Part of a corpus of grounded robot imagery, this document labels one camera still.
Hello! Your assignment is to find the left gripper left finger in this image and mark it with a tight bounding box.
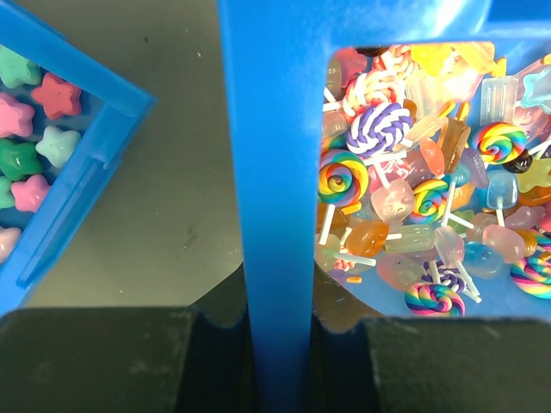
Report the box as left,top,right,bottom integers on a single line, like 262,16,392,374
1,307,254,412

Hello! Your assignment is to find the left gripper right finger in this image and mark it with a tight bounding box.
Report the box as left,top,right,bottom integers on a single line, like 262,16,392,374
306,270,551,413

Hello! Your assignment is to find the blue candy bin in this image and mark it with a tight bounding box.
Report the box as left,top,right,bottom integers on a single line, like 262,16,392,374
218,1,550,412
1,1,155,313

